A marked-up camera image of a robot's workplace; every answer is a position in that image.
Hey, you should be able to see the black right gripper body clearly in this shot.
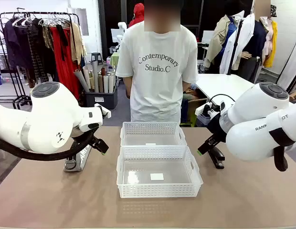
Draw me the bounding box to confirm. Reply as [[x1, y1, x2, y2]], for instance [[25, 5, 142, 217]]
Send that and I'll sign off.
[[206, 114, 226, 144]]

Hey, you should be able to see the black stapler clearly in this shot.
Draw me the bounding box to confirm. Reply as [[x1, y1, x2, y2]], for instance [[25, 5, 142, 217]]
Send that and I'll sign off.
[[207, 145, 226, 170]]

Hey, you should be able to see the grey CAMPUS zipper pouch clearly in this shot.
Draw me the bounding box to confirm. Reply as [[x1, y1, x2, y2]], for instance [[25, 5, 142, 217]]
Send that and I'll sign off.
[[63, 140, 93, 173]]

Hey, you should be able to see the person's right forearm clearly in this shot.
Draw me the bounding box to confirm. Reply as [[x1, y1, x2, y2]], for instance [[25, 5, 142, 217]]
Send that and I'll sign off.
[[124, 76, 133, 99]]

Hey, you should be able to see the white storage basket under table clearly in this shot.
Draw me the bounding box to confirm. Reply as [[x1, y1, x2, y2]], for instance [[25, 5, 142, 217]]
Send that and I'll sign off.
[[195, 112, 211, 127]]

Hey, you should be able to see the white side table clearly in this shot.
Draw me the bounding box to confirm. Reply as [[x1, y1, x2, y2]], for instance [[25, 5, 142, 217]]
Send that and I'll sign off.
[[195, 73, 256, 106]]

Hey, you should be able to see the dark grey storage bin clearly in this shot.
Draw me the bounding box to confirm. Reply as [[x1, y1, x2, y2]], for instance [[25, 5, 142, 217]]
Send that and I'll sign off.
[[85, 90, 118, 110]]

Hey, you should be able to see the white perforated plastic basket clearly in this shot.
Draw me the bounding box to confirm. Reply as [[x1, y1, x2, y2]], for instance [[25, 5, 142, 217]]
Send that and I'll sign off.
[[116, 145, 204, 198], [120, 122, 188, 147]]

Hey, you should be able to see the large grey paper roll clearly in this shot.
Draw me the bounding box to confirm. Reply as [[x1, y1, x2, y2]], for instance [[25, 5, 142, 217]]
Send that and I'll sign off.
[[74, 70, 90, 93]]

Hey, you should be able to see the tall white cardboard tube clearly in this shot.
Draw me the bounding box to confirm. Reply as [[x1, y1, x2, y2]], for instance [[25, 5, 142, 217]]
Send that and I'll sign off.
[[91, 60, 100, 94]]

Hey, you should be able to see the person in white T-shirt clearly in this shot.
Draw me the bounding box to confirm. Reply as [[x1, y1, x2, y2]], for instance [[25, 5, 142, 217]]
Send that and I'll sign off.
[[116, 0, 199, 124]]

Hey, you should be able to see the black tripod pole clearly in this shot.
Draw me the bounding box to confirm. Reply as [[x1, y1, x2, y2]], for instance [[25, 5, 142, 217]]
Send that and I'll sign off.
[[227, 18, 244, 76]]

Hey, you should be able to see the red hanging garment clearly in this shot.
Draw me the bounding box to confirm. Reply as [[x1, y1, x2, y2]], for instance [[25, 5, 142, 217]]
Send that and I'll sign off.
[[49, 25, 81, 100]]

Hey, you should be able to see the light green table cloth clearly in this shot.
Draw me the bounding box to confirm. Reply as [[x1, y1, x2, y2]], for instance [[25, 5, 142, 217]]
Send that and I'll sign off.
[[109, 52, 121, 68]]

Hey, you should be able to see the mannequin with beige coat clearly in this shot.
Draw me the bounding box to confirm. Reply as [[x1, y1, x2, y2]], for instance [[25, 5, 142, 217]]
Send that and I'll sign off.
[[203, 13, 237, 73]]

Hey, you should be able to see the mannequin with white coat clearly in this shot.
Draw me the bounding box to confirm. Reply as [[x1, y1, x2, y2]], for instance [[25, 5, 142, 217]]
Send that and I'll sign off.
[[220, 13, 266, 83]]

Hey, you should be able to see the white leaning panel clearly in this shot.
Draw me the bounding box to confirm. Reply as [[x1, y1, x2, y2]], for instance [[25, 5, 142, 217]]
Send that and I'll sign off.
[[276, 37, 296, 94]]

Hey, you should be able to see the yellow hanging garment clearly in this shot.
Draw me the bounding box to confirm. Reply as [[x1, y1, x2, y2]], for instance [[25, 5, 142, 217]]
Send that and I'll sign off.
[[263, 20, 279, 68]]

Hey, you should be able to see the beige hanging garment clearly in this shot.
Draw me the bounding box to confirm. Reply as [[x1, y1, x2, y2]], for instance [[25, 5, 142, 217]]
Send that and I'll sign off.
[[70, 22, 88, 65]]

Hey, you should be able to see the black checked hanging garment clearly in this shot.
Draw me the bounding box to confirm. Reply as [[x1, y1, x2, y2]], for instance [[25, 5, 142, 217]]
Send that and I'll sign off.
[[27, 18, 54, 83]]

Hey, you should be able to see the black metal clothes rack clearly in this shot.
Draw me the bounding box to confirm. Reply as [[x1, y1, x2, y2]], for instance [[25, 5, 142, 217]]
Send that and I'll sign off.
[[0, 9, 82, 113]]

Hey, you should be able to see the dark navy hanging garment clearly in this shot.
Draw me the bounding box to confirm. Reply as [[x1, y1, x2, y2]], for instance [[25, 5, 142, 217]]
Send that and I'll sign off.
[[3, 18, 32, 70]]

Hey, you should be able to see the red hooded garment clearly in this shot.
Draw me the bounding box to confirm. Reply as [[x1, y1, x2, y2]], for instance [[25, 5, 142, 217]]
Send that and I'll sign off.
[[128, 3, 145, 28]]

